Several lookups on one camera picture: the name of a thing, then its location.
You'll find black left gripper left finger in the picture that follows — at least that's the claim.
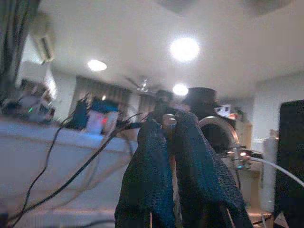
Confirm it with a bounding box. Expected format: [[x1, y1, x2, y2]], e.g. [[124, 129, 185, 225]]
[[114, 118, 177, 228]]

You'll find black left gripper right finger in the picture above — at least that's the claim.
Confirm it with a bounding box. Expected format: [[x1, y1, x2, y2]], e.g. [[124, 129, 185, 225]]
[[174, 111, 254, 228]]

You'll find chrome kitchen faucet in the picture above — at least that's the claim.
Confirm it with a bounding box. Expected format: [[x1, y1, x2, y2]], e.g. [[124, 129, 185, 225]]
[[198, 115, 253, 172]]

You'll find white box with red light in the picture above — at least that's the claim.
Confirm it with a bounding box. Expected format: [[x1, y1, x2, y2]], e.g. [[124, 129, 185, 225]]
[[86, 110, 119, 134]]

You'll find blue box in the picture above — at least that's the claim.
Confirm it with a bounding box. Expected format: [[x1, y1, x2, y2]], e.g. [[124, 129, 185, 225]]
[[91, 98, 120, 113]]

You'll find ceiling fan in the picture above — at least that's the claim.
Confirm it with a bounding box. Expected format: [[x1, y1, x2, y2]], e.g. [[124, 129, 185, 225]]
[[124, 75, 162, 93]]

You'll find black flat panel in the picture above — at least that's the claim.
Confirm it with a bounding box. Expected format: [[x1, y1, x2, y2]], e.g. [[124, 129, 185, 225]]
[[272, 99, 304, 228]]

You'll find small round ceiling light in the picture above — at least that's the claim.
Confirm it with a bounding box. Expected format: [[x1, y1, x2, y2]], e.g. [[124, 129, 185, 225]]
[[172, 83, 190, 96]]

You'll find oval ceiling light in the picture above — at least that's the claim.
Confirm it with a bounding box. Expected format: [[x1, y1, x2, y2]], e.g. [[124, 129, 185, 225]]
[[87, 59, 108, 72]]

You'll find large round ceiling light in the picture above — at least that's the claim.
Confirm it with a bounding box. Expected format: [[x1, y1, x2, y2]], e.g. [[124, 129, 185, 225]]
[[169, 36, 200, 63]]

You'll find black power brick cable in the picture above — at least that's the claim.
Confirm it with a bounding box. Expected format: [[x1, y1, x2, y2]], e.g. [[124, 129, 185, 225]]
[[6, 113, 148, 227]]

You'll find thin knotted black cable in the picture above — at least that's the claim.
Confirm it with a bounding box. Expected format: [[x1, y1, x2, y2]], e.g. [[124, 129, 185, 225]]
[[20, 94, 91, 212]]

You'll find white wall air conditioner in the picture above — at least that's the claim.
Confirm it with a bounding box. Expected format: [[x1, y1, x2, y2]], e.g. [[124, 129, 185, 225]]
[[28, 13, 57, 64]]

